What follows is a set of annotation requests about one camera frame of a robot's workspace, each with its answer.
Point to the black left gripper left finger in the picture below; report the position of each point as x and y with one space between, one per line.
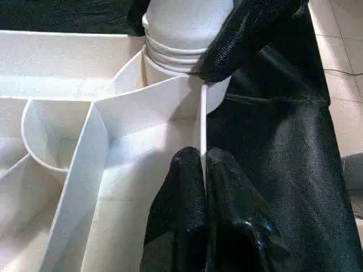
178 215

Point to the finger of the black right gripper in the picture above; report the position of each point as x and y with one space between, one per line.
244 37
137 17

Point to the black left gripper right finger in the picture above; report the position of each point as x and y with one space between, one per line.
235 221

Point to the white plastic table leg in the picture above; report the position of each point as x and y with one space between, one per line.
184 25

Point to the white plastic table top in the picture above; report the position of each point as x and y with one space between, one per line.
71 127

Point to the black work mat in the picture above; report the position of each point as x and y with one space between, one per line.
283 141

